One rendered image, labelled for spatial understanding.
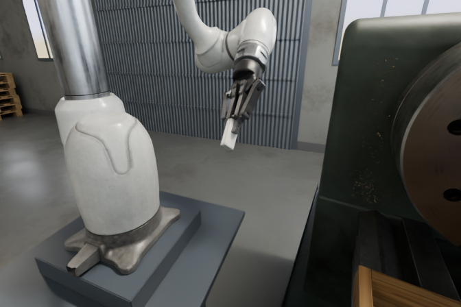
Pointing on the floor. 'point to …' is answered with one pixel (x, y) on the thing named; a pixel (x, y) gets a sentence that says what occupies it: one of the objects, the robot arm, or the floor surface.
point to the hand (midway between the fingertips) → (230, 134)
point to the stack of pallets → (9, 96)
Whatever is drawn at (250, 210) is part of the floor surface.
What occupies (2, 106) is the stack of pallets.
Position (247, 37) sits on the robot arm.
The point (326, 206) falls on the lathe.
